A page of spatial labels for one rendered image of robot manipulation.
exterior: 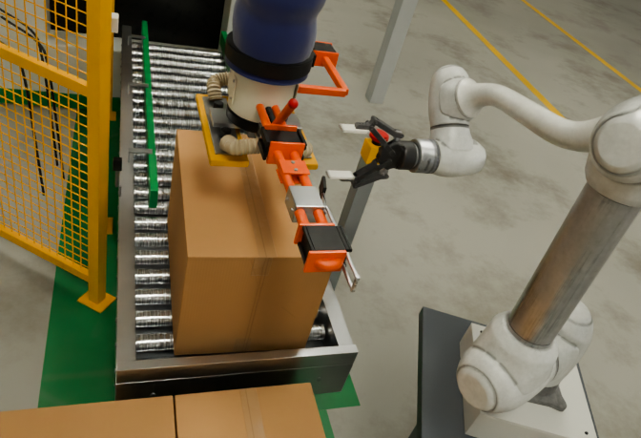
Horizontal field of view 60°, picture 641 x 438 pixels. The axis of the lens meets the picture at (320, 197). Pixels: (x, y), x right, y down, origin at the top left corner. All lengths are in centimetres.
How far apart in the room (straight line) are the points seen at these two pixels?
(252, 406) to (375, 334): 114
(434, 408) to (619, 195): 78
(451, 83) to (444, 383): 80
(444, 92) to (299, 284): 65
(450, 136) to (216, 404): 96
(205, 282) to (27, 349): 111
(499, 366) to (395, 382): 132
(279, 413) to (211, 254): 51
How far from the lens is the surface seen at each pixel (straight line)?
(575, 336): 144
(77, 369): 238
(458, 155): 147
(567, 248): 114
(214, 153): 144
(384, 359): 262
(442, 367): 166
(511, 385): 129
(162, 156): 249
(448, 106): 147
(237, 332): 168
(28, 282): 269
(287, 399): 170
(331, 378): 185
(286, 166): 122
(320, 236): 104
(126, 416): 163
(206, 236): 149
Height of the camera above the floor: 194
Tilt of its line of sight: 35 degrees down
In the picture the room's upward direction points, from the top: 17 degrees clockwise
